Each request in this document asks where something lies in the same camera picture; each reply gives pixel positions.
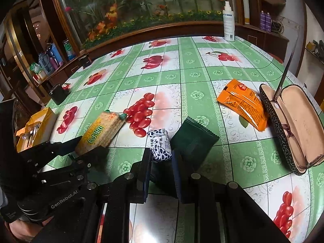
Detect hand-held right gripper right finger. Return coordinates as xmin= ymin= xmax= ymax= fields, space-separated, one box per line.
xmin=172 ymin=150 xmax=291 ymax=243

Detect white spray bottle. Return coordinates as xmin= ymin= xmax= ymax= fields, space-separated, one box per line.
xmin=223 ymin=1 xmax=236 ymax=42

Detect green edged cracker packet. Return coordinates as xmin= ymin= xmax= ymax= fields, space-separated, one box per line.
xmin=75 ymin=110 xmax=127 ymax=156

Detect yellow cardboard box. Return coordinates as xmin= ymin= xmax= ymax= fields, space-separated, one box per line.
xmin=16 ymin=107 xmax=58 ymax=153

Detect blue thermos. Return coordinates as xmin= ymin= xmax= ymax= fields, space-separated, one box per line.
xmin=51 ymin=43 xmax=64 ymax=67

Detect eyeglasses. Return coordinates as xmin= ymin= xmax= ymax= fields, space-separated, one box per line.
xmin=270 ymin=40 xmax=324 ymax=170

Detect orange snack packet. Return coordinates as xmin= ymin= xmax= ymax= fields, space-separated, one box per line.
xmin=217 ymin=79 xmax=269 ymax=131

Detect tangled cables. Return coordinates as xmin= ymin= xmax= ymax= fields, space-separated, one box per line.
xmin=272 ymin=16 xmax=288 ymax=33

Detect person's left hand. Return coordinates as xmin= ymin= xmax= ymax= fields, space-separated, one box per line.
xmin=11 ymin=218 xmax=54 ymax=241

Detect glass cabinet with artificial flowers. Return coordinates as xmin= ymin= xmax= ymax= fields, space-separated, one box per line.
xmin=49 ymin=0 xmax=245 ymax=53

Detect black device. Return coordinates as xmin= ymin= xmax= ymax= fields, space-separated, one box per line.
xmin=49 ymin=83 xmax=71 ymax=105
xmin=78 ymin=54 xmax=92 ymax=69

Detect blue green plastic bag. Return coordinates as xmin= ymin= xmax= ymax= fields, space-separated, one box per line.
xmin=63 ymin=39 xmax=76 ymax=61

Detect dark patterned glasses case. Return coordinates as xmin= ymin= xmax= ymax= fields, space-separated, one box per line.
xmin=259 ymin=83 xmax=324 ymax=176

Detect white blue patterned candy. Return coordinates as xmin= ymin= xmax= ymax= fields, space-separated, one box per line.
xmin=147 ymin=129 xmax=173 ymax=163

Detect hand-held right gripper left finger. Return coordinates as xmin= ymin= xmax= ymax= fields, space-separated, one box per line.
xmin=33 ymin=148 xmax=153 ymax=243

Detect dark green snack packet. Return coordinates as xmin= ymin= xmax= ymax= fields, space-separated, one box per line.
xmin=170 ymin=116 xmax=220 ymax=169

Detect pile of mixed snack packets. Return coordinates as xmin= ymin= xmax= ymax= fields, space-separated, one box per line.
xmin=17 ymin=121 xmax=42 ymax=148

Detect wooden shelf cabinet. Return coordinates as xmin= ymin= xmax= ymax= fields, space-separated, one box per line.
xmin=0 ymin=0 xmax=84 ymax=102

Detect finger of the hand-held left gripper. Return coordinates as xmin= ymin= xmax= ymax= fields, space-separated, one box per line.
xmin=22 ymin=137 xmax=83 ymax=169
xmin=32 ymin=147 xmax=110 ymax=183

